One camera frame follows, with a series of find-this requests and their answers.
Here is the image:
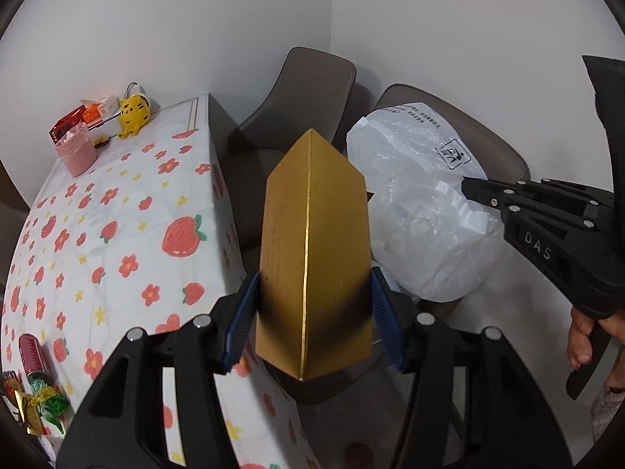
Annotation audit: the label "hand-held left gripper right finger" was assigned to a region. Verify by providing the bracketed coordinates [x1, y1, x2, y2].
[370, 269, 573, 469]

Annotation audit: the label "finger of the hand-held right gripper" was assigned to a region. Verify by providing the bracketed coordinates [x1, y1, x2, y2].
[492, 196, 602, 236]
[461, 177, 614, 208]

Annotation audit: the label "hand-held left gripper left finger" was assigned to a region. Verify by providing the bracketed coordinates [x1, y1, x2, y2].
[56, 272, 260, 469]

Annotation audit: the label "gold cardboard box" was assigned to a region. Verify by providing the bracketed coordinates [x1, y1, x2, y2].
[255, 128, 375, 382]

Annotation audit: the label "white plastic bag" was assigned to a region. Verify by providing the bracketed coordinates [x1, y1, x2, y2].
[345, 102, 504, 303]

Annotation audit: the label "green snack wrapper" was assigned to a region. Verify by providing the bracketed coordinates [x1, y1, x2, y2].
[31, 383, 70, 435]

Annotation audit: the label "person's right hand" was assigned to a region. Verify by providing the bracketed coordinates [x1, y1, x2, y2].
[566, 309, 625, 373]

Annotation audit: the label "floral strawberry tablecloth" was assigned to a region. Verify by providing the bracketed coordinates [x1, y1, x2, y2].
[0, 93, 324, 469]

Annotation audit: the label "person's patterned clothing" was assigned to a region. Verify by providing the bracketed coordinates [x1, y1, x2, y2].
[590, 383, 625, 446]

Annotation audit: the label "red drink can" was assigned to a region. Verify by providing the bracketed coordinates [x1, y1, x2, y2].
[18, 334, 52, 388]

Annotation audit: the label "yellow tiger toy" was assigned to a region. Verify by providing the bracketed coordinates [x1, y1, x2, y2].
[116, 95, 151, 140]

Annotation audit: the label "pink cup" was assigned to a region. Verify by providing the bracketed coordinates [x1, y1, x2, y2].
[54, 124, 97, 178]

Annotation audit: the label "brown foil wrapper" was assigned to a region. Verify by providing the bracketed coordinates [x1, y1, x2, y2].
[0, 370, 21, 402]

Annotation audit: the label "white and orange box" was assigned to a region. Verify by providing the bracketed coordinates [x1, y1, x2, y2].
[80, 93, 121, 131]

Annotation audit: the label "red and orange packets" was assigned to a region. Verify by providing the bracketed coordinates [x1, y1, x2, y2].
[49, 106, 89, 147]

